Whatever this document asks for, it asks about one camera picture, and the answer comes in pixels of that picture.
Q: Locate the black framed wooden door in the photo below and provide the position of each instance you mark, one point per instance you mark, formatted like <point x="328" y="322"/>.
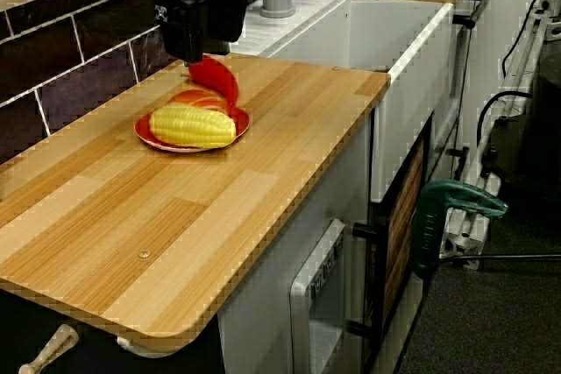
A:
<point x="403" y="234"/>

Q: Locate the aluminium frame rail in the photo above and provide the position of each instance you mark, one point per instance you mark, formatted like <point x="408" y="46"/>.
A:
<point x="521" y="63"/>

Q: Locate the green metal clamp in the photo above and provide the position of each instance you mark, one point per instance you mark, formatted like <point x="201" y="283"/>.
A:
<point x="427" y="234"/>

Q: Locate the red toy chili pepper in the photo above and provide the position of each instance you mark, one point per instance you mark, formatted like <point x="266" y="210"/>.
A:
<point x="217" y="74"/>

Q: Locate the dark bulky equipment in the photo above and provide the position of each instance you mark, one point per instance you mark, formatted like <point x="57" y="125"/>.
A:
<point x="548" y="129"/>

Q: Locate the white toy dishwasher door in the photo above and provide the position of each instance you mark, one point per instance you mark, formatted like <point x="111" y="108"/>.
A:
<point x="302" y="304"/>

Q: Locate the white toy kitchen cabinet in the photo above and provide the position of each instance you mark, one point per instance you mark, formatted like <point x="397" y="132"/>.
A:
<point x="333" y="190"/>

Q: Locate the black metal rod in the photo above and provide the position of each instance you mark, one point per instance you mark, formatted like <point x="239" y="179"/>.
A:
<point x="504" y="257"/>

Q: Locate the white toy kitchen sink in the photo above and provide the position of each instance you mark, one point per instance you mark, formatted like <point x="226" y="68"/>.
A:
<point x="372" y="28"/>

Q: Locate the red round plate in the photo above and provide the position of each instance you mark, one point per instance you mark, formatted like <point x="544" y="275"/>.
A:
<point x="243" y="122"/>

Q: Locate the yellow toy corn cob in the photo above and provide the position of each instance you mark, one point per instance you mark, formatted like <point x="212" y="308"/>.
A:
<point x="193" y="126"/>

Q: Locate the white plastic hook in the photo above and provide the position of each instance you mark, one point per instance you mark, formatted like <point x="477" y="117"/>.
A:
<point x="144" y="350"/>

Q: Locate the salmon sushi toy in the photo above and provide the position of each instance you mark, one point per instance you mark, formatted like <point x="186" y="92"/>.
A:
<point x="197" y="97"/>

